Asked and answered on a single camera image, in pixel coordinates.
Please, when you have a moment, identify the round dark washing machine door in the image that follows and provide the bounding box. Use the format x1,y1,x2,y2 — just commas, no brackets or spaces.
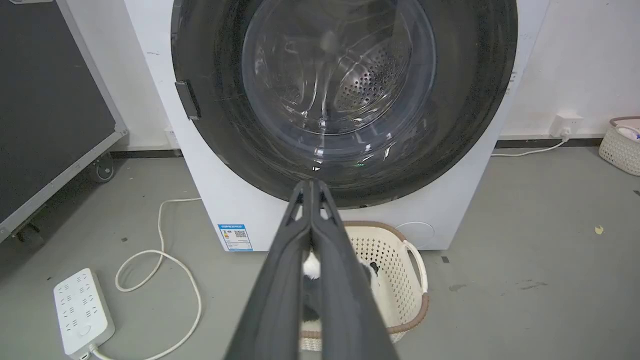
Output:
170,0,519,210

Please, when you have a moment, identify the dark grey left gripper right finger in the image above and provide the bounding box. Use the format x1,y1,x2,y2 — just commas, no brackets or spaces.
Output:
309,179,400,360

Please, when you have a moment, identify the white wall plug adapter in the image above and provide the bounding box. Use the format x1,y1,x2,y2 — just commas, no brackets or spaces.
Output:
549,113,584,141

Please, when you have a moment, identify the black and white clothing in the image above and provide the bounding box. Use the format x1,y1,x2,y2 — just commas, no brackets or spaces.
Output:
302,251,381,323

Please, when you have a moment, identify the white adapter cable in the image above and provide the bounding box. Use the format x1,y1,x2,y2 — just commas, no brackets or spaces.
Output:
490,139,568,158

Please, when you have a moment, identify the white power strip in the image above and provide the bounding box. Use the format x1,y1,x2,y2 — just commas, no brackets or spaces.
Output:
53,268,116,360

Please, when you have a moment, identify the blue energy label sticker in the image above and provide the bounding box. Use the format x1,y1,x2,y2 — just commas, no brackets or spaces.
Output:
218,224,254,252

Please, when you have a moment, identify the white front-load washing machine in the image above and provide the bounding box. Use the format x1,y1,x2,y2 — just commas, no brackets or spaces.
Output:
123,0,550,252

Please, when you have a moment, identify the cream lattice storage basket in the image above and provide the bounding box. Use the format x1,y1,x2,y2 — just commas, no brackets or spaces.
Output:
598,116,640,177

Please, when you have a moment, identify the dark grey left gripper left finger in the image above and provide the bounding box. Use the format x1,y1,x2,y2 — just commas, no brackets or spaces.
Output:
223,180,312,360

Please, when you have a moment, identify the black flight case on wheels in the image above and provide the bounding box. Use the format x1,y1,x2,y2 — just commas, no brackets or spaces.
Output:
0,0,129,244

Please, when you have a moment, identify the cream perforated laundry basket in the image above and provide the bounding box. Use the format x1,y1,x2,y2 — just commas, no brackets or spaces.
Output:
299,221,430,352

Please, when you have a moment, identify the white power strip cable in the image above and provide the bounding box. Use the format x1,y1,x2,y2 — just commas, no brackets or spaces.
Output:
90,197,203,360

